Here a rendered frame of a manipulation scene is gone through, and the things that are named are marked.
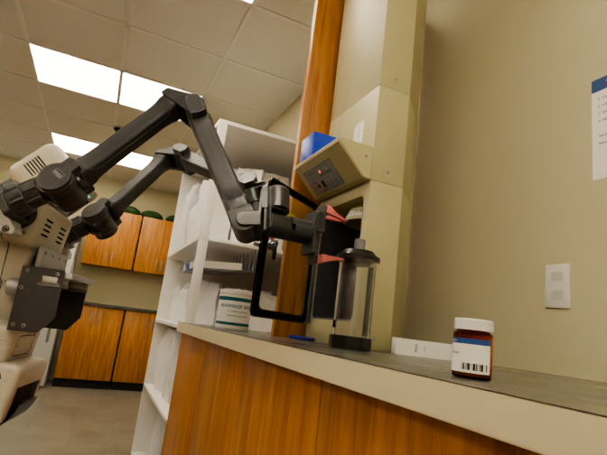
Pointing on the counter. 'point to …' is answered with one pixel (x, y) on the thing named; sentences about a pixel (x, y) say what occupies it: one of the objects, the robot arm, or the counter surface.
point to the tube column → (379, 51)
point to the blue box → (316, 141)
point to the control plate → (323, 177)
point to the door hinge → (312, 285)
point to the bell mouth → (355, 217)
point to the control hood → (357, 152)
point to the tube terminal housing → (380, 205)
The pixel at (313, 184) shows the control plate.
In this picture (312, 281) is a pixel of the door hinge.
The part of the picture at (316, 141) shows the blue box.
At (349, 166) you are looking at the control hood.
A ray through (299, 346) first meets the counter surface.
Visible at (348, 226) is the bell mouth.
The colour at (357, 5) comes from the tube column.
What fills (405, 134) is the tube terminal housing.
